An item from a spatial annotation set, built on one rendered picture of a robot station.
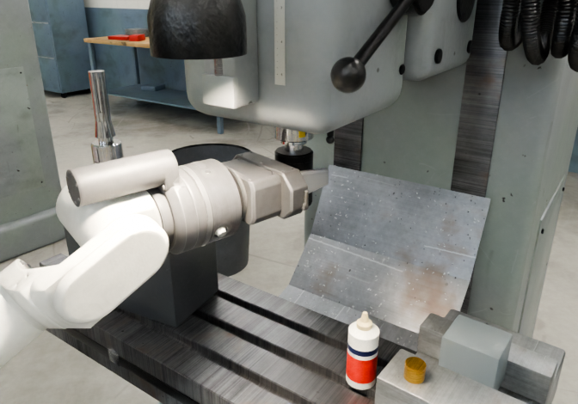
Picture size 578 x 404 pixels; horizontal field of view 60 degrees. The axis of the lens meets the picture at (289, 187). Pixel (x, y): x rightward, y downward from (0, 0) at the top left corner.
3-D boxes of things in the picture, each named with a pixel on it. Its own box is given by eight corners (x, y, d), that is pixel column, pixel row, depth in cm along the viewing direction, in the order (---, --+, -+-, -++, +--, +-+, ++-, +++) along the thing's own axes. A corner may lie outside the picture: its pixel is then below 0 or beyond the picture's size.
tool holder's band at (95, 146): (121, 150, 79) (120, 144, 79) (89, 153, 78) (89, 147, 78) (122, 143, 84) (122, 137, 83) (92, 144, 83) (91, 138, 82)
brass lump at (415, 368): (419, 387, 52) (421, 373, 52) (399, 378, 53) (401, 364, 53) (427, 375, 54) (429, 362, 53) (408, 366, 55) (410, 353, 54)
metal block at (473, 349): (490, 405, 53) (499, 359, 51) (435, 380, 57) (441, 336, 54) (504, 377, 57) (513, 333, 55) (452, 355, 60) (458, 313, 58)
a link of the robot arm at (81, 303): (183, 254, 48) (64, 358, 44) (140, 213, 54) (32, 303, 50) (150, 211, 43) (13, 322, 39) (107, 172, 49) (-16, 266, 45)
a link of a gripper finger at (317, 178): (324, 186, 63) (285, 199, 59) (324, 162, 62) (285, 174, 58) (333, 191, 62) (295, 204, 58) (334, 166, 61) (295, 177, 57)
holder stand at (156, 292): (175, 328, 79) (164, 212, 71) (74, 294, 88) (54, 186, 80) (219, 290, 89) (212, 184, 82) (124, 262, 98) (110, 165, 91)
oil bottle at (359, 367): (367, 395, 66) (372, 325, 62) (340, 382, 68) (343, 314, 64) (380, 376, 69) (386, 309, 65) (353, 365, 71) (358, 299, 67)
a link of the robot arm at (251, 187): (310, 157, 54) (216, 183, 47) (309, 237, 58) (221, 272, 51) (242, 133, 63) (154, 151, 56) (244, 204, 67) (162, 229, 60)
